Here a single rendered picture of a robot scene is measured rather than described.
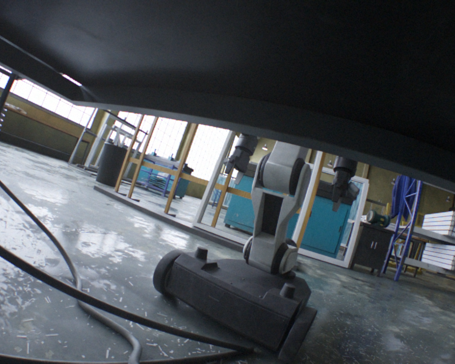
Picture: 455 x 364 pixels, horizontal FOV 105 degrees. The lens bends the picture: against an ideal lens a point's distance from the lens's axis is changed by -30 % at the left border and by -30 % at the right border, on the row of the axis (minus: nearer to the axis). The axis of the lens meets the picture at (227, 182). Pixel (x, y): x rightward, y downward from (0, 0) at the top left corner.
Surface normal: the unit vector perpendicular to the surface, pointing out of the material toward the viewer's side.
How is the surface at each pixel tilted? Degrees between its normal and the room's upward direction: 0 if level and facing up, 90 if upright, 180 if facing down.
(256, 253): 106
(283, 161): 66
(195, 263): 45
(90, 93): 90
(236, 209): 90
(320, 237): 90
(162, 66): 180
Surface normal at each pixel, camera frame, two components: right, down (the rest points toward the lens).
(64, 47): -0.30, 0.95
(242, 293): -0.11, -0.83
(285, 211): -0.53, 0.01
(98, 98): -0.32, -0.18
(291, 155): -0.30, -0.58
